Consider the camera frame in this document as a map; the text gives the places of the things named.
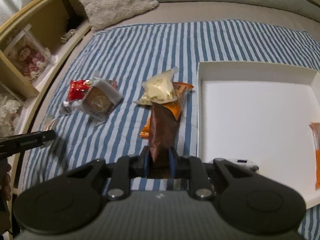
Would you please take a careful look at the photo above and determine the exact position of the brown snack packet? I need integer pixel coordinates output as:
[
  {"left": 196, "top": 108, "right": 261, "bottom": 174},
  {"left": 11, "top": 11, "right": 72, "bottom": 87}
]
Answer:
[{"left": 149, "top": 103, "right": 178, "bottom": 166}]

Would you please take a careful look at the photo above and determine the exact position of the orange clear snack packet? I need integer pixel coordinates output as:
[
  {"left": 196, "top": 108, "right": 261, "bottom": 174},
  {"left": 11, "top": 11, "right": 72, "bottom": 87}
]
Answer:
[{"left": 139, "top": 81, "right": 195, "bottom": 139}]

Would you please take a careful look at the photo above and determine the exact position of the white plush in case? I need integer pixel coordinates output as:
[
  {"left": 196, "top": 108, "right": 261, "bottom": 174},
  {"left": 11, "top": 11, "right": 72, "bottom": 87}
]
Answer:
[{"left": 0, "top": 93, "right": 21, "bottom": 138}]

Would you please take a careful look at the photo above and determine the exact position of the small silver snack packet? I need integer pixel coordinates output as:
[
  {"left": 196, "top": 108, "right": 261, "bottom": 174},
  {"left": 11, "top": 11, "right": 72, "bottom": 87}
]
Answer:
[{"left": 59, "top": 101, "right": 74, "bottom": 115}]

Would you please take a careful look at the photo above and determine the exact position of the clear wrapped round pastry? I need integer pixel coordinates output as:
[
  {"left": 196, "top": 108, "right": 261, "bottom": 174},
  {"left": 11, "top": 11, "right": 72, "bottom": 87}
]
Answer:
[{"left": 74, "top": 72, "right": 123, "bottom": 126}]

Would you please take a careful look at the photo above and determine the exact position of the pale yellow snack bag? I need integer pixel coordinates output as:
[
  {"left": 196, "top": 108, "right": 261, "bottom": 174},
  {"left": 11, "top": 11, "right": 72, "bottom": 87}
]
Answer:
[{"left": 134, "top": 67, "right": 178, "bottom": 106}]

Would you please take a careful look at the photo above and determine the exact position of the red snack packet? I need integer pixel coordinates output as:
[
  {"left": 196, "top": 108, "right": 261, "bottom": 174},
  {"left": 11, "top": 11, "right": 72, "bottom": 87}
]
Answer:
[{"left": 68, "top": 79, "right": 92, "bottom": 101}]

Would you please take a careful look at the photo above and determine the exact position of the doll in clear case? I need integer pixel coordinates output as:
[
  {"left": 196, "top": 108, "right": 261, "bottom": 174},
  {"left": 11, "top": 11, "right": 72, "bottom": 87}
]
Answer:
[{"left": 4, "top": 24, "right": 57, "bottom": 82}]

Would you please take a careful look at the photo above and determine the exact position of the white cardboard box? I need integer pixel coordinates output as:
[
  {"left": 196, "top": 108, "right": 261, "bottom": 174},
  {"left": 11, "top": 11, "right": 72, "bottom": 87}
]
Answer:
[{"left": 197, "top": 61, "right": 319, "bottom": 208}]

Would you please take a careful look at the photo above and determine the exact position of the blue white striped cloth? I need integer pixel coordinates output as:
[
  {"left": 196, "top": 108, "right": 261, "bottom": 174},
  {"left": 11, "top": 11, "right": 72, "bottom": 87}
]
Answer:
[{"left": 19, "top": 18, "right": 320, "bottom": 240}]

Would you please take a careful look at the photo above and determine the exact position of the wooden bedside shelf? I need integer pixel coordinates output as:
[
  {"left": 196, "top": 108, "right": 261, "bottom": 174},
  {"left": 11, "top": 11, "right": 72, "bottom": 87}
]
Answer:
[{"left": 0, "top": 0, "right": 92, "bottom": 140}]

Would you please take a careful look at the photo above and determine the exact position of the orange packet in box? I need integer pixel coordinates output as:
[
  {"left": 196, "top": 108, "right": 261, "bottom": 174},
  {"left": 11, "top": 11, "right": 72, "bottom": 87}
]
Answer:
[{"left": 309, "top": 122, "right": 320, "bottom": 189}]

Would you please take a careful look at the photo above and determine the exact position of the fluffy cream pillow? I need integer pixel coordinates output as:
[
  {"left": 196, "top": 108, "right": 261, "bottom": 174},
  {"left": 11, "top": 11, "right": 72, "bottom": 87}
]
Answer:
[{"left": 79, "top": 0, "right": 159, "bottom": 31}]

